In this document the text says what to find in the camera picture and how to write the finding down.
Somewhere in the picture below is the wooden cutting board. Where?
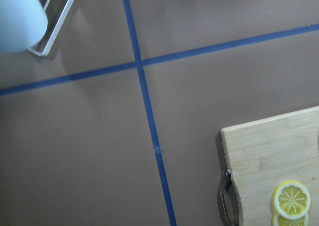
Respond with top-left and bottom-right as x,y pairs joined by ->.
221,107 -> 319,226

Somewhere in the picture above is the light blue cup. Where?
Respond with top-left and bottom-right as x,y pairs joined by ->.
0,0 -> 48,53

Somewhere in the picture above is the lemon slice upper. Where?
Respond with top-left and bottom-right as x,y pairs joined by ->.
273,180 -> 311,220

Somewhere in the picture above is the cup rack with handle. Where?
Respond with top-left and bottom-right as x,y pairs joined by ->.
28,0 -> 75,57

